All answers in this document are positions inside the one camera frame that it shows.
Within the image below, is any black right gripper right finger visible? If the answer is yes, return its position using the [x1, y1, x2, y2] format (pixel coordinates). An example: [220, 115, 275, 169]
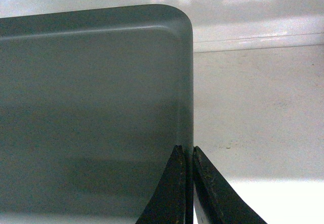
[193, 146, 266, 223]

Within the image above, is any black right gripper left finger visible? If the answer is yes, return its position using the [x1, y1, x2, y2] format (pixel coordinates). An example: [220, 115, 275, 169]
[136, 145, 186, 224]

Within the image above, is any grey rectangular serving tray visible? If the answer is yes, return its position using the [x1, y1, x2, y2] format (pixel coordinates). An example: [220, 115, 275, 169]
[1, 5, 193, 223]

